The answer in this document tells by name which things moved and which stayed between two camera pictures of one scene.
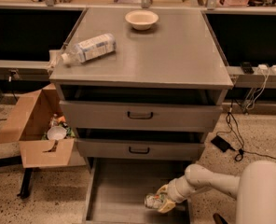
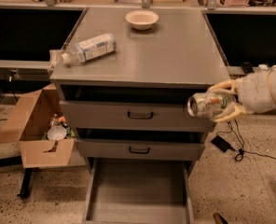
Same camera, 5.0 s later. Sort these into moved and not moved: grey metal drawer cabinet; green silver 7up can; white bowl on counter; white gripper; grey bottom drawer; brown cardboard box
Moved: green silver 7up can; white gripper
Not moved: brown cardboard box; white bowl on counter; grey bottom drawer; grey metal drawer cabinet
